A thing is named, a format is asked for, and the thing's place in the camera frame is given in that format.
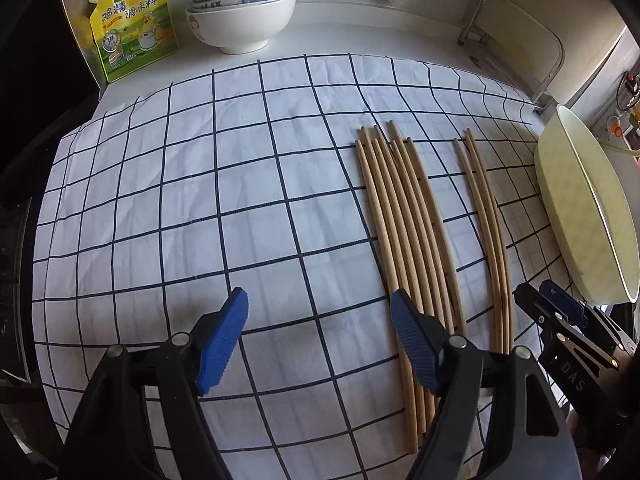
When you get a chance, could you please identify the white fitting with red knob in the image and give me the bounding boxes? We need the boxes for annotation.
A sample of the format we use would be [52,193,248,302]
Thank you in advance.
[616,72,640,111]

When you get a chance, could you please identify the plain white bowl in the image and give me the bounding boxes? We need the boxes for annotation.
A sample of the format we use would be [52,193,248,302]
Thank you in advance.
[185,0,297,55]

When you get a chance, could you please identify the white checked cloth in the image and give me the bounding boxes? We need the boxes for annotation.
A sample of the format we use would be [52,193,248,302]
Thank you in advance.
[32,52,581,480]

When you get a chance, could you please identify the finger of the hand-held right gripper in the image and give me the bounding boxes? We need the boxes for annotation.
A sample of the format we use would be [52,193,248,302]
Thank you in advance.
[539,280,638,361]
[514,282,561,341]

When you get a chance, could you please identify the yellow green seasoning bag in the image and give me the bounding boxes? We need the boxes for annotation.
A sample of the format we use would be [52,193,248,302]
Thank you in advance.
[89,0,178,84]

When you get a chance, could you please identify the metal rack frame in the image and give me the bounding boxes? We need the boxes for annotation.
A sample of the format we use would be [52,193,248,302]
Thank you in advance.
[457,0,566,111]

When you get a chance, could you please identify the stainless steel panel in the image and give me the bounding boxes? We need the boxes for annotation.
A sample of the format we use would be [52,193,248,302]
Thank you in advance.
[55,0,108,101]

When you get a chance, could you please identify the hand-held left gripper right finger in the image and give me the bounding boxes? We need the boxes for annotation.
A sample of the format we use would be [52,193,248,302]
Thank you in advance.
[390,289,583,480]

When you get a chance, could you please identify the pale yellow hose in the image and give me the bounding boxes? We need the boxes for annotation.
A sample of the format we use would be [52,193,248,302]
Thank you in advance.
[600,137,640,156]

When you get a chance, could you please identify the cream plastic tray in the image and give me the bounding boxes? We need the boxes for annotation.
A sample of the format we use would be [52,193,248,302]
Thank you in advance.
[532,104,640,307]

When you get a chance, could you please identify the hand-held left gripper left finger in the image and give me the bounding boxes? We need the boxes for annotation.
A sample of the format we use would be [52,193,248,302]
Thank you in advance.
[60,287,249,480]

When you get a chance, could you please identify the row of wooden chopsticks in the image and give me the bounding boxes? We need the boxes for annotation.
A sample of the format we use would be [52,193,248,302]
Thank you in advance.
[354,120,514,457]

